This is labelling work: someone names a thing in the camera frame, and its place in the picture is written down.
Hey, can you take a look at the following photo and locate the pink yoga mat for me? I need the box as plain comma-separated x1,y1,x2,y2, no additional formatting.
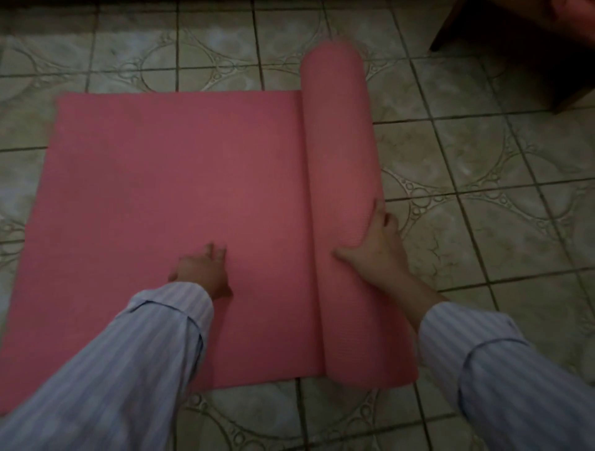
0,41,420,415

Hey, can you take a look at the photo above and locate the person's left forearm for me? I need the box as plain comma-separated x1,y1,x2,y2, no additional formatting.
0,282,215,451

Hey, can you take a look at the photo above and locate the dark wooden furniture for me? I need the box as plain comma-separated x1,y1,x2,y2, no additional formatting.
429,0,595,115

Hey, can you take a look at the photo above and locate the person's right hand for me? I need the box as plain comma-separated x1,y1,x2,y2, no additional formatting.
333,199,412,292

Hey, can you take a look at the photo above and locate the person's right forearm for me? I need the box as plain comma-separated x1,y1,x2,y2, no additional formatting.
385,269,595,451

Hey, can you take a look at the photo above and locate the person's left hand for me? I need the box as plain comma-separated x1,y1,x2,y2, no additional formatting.
168,243,233,300

